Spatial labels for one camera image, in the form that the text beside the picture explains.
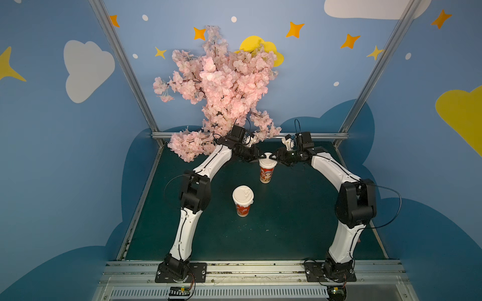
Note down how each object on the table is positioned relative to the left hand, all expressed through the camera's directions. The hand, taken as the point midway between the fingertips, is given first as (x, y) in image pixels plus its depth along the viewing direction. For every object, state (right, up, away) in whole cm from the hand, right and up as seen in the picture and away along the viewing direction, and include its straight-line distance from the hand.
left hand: (264, 155), depth 93 cm
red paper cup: (-11, -26, -9) cm, 29 cm away
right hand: (+5, -1, 0) cm, 5 cm away
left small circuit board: (-36, -54, -20) cm, 68 cm away
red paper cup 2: (+1, -10, +3) cm, 10 cm away
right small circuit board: (+26, -55, -19) cm, 64 cm away
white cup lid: (-11, -17, -15) cm, 25 cm away
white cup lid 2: (+1, -4, -4) cm, 5 cm away
